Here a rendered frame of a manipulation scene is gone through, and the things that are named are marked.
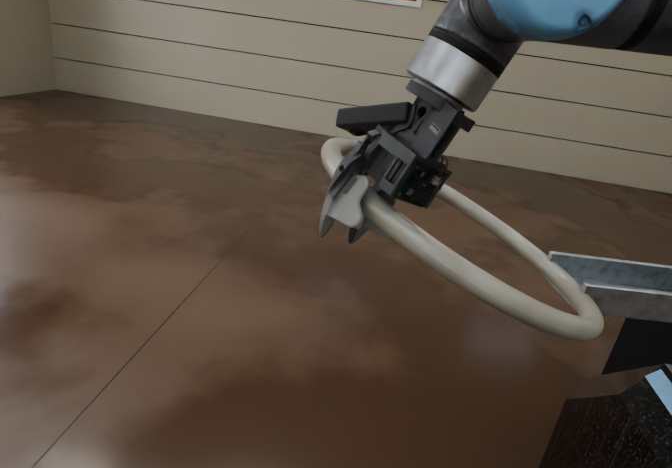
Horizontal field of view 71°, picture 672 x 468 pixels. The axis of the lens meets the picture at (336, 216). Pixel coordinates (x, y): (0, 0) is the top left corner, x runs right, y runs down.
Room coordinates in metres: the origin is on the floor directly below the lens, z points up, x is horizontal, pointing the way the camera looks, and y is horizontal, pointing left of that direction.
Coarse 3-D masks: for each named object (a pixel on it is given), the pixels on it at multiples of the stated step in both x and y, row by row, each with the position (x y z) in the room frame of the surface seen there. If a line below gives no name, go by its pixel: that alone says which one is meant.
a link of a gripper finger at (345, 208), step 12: (348, 180) 0.52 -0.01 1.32; (360, 180) 0.52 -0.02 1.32; (348, 192) 0.52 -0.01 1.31; (360, 192) 0.51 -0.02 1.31; (324, 204) 0.52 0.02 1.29; (336, 204) 0.52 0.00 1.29; (348, 204) 0.51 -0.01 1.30; (324, 216) 0.52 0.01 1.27; (336, 216) 0.51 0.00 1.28; (348, 216) 0.50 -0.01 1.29; (360, 216) 0.49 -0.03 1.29; (324, 228) 0.52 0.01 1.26
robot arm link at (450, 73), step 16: (432, 48) 0.52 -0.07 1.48; (448, 48) 0.51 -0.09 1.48; (416, 64) 0.52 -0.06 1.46; (432, 64) 0.51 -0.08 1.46; (448, 64) 0.50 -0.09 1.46; (464, 64) 0.50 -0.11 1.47; (480, 64) 0.50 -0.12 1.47; (416, 80) 0.53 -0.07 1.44; (432, 80) 0.50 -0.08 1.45; (448, 80) 0.50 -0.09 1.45; (464, 80) 0.50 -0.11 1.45; (480, 80) 0.50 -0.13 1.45; (496, 80) 0.53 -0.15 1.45; (448, 96) 0.51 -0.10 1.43; (464, 96) 0.50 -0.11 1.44; (480, 96) 0.51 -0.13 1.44
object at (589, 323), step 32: (448, 192) 0.91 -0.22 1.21; (384, 224) 0.50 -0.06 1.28; (416, 256) 0.48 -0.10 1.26; (448, 256) 0.46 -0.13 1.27; (544, 256) 0.78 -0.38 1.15; (480, 288) 0.45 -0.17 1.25; (512, 288) 0.46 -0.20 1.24; (576, 288) 0.67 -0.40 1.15; (544, 320) 0.45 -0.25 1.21; (576, 320) 0.48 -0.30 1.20
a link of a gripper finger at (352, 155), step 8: (360, 144) 0.53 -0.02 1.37; (368, 144) 0.54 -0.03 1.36; (352, 152) 0.53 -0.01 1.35; (360, 152) 0.53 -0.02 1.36; (344, 160) 0.52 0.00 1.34; (352, 160) 0.52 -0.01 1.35; (360, 160) 0.52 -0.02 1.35; (336, 168) 0.53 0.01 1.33; (344, 168) 0.52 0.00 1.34; (352, 168) 0.52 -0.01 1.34; (360, 168) 0.53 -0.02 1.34; (336, 176) 0.52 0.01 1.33; (344, 176) 0.52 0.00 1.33; (336, 184) 0.52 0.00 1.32; (344, 184) 0.52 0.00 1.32; (328, 192) 0.52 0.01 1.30; (336, 192) 0.52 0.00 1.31
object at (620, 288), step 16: (560, 256) 0.76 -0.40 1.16; (576, 256) 0.77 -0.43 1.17; (592, 256) 0.78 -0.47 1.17; (576, 272) 0.77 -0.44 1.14; (592, 272) 0.77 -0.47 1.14; (608, 272) 0.78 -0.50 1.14; (624, 272) 0.78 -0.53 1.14; (640, 272) 0.78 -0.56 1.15; (656, 272) 0.79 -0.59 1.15; (592, 288) 0.65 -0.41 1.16; (608, 288) 0.66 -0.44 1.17; (624, 288) 0.67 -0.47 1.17; (640, 288) 0.77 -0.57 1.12; (656, 288) 0.78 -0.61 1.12; (608, 304) 0.66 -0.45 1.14; (624, 304) 0.66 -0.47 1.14; (640, 304) 0.66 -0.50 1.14; (656, 304) 0.67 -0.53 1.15; (656, 320) 0.67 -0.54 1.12
